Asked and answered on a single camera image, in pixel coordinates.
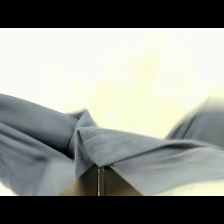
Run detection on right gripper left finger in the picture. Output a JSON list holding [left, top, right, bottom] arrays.
[[60, 165, 100, 197]]

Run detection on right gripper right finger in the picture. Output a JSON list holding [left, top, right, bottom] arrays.
[[100, 165, 143, 197]]

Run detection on grey shirt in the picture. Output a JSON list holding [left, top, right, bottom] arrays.
[[0, 93, 224, 197]]

